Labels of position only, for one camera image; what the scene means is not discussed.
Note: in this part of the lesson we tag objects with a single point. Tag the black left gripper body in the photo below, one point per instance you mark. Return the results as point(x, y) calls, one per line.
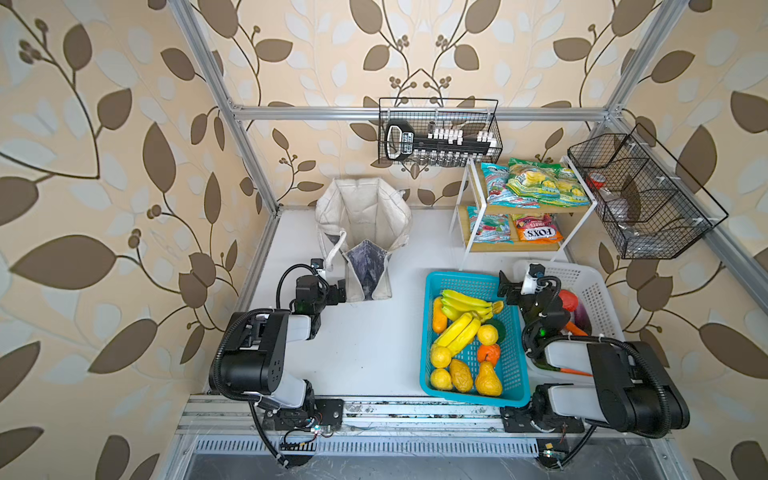
point(335, 291)

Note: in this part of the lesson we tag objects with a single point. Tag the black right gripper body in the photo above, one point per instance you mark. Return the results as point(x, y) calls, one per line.
point(513, 291)

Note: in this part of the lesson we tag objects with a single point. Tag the yellow lemon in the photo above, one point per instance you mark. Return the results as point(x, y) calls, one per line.
point(440, 379)
point(440, 357)
point(487, 335)

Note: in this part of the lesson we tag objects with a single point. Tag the white canvas grocery bag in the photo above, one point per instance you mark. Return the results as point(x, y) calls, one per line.
point(363, 221)

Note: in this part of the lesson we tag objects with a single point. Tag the green yellow tea packet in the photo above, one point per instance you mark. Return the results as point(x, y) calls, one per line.
point(532, 180)

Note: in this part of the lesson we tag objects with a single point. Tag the teal candy packet top shelf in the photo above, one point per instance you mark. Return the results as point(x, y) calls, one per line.
point(498, 192)

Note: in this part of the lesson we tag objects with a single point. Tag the teal candy packet shelf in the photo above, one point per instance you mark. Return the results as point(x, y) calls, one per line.
point(498, 192)
point(490, 228)

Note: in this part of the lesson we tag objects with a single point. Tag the yellow banana bunch front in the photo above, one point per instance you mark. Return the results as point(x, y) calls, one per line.
point(460, 333)

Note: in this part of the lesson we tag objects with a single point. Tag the yellow banana bunch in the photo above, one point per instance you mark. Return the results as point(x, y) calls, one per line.
point(454, 304)
point(460, 333)

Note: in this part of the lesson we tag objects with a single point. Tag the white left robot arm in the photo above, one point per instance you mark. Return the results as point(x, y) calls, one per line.
point(249, 365)

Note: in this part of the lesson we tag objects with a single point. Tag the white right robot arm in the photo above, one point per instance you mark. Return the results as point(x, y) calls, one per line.
point(598, 379)

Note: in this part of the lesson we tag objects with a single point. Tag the orange carrot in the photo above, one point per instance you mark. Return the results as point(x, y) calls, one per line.
point(572, 329)

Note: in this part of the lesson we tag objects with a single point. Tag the red tomato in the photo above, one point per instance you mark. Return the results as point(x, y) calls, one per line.
point(570, 301)

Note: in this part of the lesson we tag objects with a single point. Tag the green avocado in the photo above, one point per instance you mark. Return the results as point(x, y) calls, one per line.
point(500, 328)

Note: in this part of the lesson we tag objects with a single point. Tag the white plastic vegetable basket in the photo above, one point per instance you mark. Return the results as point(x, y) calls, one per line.
point(588, 285)

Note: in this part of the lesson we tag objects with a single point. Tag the orange persimmon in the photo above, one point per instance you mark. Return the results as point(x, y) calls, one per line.
point(489, 354)

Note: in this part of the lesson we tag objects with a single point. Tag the teal plastic fruit basket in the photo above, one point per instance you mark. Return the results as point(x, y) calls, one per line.
point(511, 368)

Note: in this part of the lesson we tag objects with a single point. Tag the orange Fox's candy packet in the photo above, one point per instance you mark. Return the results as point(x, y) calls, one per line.
point(537, 229)

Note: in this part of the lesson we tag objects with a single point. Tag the yellow banana bunch back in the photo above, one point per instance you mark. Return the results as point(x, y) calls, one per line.
point(454, 304)

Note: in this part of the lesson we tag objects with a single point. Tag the yellow pear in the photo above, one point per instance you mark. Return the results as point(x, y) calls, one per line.
point(487, 382)

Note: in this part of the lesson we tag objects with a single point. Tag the teal candy packet lower shelf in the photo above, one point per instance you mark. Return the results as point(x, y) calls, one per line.
point(490, 228)

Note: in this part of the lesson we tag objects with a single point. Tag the yellow-brown potato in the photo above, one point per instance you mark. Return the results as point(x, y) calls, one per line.
point(461, 376)

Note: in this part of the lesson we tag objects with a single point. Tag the orange carrot-like fruit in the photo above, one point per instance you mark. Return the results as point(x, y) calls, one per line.
point(439, 319)

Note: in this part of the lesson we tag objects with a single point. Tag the white wooden two-tier shelf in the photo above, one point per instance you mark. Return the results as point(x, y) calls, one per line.
point(478, 189)

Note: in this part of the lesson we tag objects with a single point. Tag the yellow lemon bottom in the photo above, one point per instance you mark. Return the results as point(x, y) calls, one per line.
point(440, 379)

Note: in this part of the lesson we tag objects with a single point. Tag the green yellow packet right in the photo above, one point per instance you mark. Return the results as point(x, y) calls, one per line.
point(571, 193)

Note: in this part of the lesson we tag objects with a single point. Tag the plastic bottle red cap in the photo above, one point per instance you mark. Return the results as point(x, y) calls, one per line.
point(612, 207)

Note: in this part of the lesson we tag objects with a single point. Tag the black keyboard toy in basket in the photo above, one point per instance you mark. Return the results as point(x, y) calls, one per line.
point(401, 140)

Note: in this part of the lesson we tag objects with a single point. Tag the black wire basket right wall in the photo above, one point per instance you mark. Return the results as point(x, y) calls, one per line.
point(670, 208)

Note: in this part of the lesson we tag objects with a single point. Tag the black wire basket wall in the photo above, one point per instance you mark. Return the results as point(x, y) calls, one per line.
point(670, 208)
point(448, 112)

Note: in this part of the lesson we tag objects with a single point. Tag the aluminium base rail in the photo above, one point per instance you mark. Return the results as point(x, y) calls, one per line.
point(370, 426)

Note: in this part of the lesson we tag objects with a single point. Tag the black wire basket back wall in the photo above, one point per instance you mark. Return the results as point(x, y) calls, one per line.
point(448, 112)

